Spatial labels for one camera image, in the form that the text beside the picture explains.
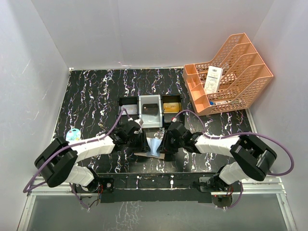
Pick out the orange plastic file organizer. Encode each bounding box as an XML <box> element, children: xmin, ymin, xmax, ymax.
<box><xmin>183</xmin><ymin>33</ymin><xmax>273</xmax><ymax>116</ymax></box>

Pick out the white middle tray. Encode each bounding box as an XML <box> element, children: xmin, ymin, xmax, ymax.
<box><xmin>139</xmin><ymin>95</ymin><xmax>163</xmax><ymax>128</ymax></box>

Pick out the black tray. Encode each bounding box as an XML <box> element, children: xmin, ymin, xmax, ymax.
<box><xmin>161</xmin><ymin>94</ymin><xmax>183</xmax><ymax>128</ymax></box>
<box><xmin>118</xmin><ymin>96</ymin><xmax>139</xmax><ymax>126</ymax></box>

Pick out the silver card in left tray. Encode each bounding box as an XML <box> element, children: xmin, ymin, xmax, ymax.
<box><xmin>122</xmin><ymin>104</ymin><xmax>138</xmax><ymax>115</ymax></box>

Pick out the gold card in right tray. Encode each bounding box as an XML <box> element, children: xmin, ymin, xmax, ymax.
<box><xmin>163</xmin><ymin>102</ymin><xmax>180</xmax><ymax>113</ymax></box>

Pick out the black front base bar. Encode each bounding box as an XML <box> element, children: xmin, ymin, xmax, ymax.
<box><xmin>97</xmin><ymin>172</ymin><xmax>244</xmax><ymax>204</ymax></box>

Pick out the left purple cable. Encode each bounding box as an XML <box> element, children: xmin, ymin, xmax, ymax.
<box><xmin>23</xmin><ymin>107</ymin><xmax>135</xmax><ymax>193</ymax></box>

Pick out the white paper receipt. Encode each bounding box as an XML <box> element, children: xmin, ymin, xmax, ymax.
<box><xmin>204</xmin><ymin>66</ymin><xmax>223</xmax><ymax>94</ymax></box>

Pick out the aluminium frame rail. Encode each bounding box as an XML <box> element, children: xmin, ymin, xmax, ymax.
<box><xmin>18</xmin><ymin>177</ymin><xmax>296</xmax><ymax>231</ymax></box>

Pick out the right black tray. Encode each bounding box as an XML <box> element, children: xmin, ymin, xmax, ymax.
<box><xmin>161</xmin><ymin>94</ymin><xmax>183</xmax><ymax>128</ymax></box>

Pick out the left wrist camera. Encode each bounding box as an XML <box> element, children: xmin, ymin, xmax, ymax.
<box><xmin>128</xmin><ymin>117</ymin><xmax>143</xmax><ymax>128</ymax></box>

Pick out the blue packaged item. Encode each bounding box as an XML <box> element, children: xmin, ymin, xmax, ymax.
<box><xmin>65</xmin><ymin>128</ymin><xmax>81</xmax><ymax>141</ymax></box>

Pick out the beige leather card holder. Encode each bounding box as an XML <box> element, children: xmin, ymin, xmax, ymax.
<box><xmin>134</xmin><ymin>138</ymin><xmax>165</xmax><ymax>159</ymax></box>

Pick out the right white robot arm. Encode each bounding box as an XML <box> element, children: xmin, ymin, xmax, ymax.
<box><xmin>156</xmin><ymin>122</ymin><xmax>277</xmax><ymax>191</ymax></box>

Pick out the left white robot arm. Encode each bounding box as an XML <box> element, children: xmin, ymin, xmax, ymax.
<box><xmin>34</xmin><ymin>119</ymin><xmax>150</xmax><ymax>191</ymax></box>

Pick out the black card in white tray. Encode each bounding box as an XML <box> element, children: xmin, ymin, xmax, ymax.
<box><xmin>142</xmin><ymin>103</ymin><xmax>159</xmax><ymax>115</ymax></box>

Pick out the left black tray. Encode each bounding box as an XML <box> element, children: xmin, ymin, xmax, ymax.
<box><xmin>118</xmin><ymin>96</ymin><xmax>139</xmax><ymax>126</ymax></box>

